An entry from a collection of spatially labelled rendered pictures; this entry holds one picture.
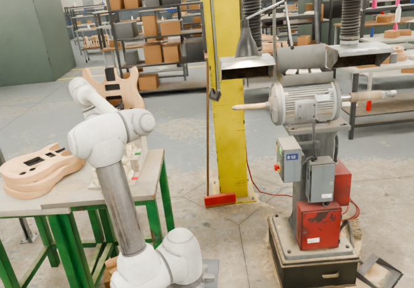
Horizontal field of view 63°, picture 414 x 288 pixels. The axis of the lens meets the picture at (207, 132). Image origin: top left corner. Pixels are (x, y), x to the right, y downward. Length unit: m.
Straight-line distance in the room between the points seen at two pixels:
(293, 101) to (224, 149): 1.28
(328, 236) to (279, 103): 0.92
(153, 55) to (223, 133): 4.02
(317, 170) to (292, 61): 0.66
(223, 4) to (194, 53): 3.92
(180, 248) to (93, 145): 0.56
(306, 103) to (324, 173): 0.44
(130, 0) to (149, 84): 1.58
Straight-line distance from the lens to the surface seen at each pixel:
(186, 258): 1.50
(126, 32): 6.81
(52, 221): 2.13
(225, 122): 3.01
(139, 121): 1.28
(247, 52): 1.82
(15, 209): 2.18
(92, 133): 1.25
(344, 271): 2.58
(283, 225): 2.61
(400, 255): 3.01
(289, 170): 1.87
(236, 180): 3.28
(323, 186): 2.16
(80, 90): 1.81
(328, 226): 2.32
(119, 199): 1.33
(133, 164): 2.09
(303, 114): 1.98
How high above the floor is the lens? 1.92
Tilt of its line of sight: 23 degrees down
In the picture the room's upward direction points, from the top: 5 degrees counter-clockwise
